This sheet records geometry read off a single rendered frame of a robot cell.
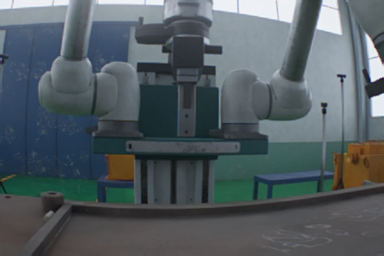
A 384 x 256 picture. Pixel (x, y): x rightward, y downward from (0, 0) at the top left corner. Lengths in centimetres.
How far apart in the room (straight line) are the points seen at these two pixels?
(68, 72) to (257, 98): 70
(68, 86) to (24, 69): 892
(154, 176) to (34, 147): 841
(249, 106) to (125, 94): 45
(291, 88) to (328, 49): 1111
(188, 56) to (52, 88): 68
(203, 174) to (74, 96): 63
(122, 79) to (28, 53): 902
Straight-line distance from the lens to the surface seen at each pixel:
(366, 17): 50
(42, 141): 952
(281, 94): 120
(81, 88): 105
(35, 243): 31
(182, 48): 47
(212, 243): 36
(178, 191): 136
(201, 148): 111
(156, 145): 108
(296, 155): 1086
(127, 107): 109
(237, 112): 116
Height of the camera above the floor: 149
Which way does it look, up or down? 2 degrees up
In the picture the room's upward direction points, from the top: 1 degrees clockwise
